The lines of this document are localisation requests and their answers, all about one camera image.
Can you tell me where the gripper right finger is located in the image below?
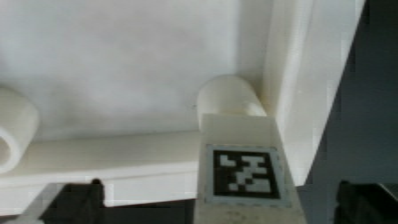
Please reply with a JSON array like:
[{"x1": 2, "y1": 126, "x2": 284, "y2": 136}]
[{"x1": 334, "y1": 181, "x2": 398, "y2": 224}]

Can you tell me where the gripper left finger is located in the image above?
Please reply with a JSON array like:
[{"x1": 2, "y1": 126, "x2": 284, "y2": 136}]
[{"x1": 39, "y1": 179, "x2": 105, "y2": 224}]

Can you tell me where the white table leg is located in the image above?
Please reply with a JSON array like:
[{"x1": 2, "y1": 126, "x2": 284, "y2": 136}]
[{"x1": 194, "y1": 75, "x2": 307, "y2": 224}]

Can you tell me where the white square table top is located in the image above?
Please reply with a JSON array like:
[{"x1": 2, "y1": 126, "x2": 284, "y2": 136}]
[{"x1": 0, "y1": 0, "x2": 364, "y2": 216}]

